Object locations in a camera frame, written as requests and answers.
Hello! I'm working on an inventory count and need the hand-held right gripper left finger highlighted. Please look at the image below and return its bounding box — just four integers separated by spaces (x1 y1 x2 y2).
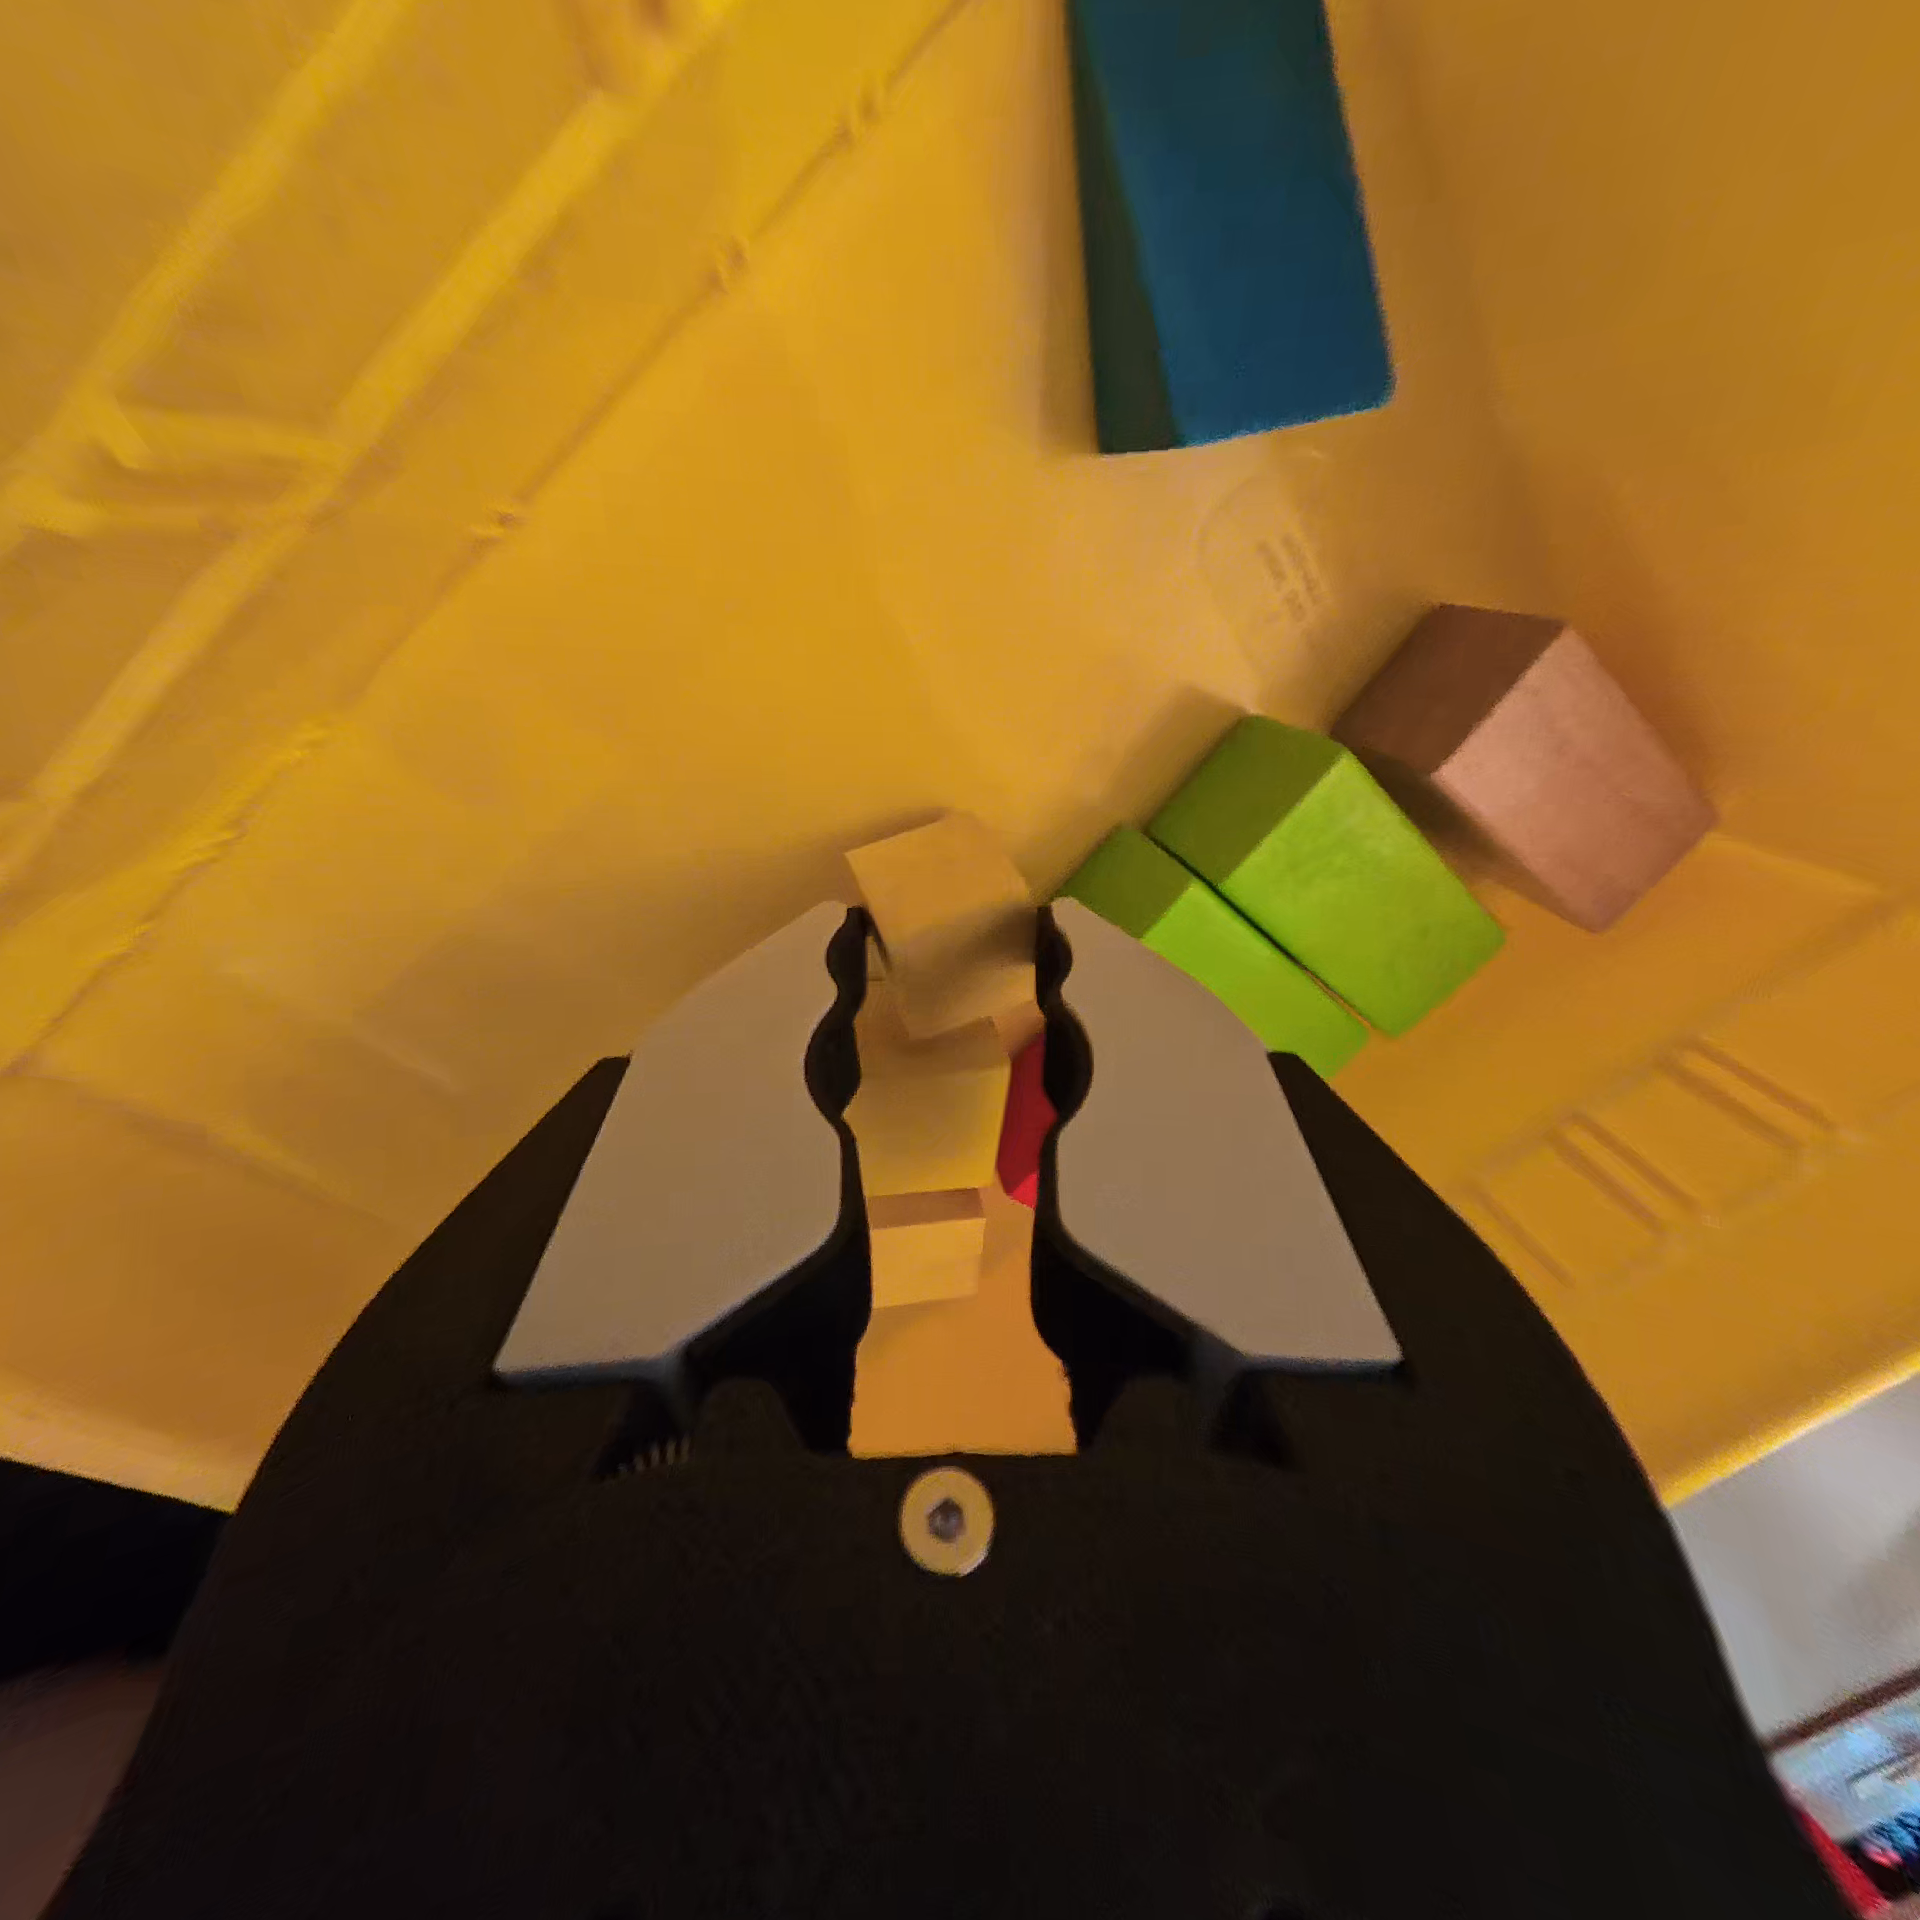
491 904 878 1445

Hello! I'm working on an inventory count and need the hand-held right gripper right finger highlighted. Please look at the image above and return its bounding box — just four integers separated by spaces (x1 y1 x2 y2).
1029 896 1405 1448

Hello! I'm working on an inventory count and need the red wooden cube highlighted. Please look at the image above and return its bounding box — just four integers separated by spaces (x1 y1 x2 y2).
998 1036 1054 1208

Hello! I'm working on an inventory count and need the yellow wooden cube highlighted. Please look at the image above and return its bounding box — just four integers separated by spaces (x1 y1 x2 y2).
849 1018 1010 1196
843 813 1041 1040
866 1189 990 1310

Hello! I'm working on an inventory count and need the green rectangular wooden block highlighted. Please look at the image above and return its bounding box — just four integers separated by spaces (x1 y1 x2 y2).
1055 824 1370 1084
1146 716 1506 1040

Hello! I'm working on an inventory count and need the yellow plastic bin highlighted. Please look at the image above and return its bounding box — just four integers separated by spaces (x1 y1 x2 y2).
0 0 1920 1510

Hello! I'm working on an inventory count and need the natural wooden rectangular block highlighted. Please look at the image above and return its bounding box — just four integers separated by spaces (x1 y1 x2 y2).
1330 604 1721 937

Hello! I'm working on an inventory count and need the blue rectangular wooden block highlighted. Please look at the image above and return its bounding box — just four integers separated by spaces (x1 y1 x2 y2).
1065 0 1397 456

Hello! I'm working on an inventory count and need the person's right forearm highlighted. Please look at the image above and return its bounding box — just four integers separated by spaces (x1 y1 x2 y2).
0 1657 159 1920

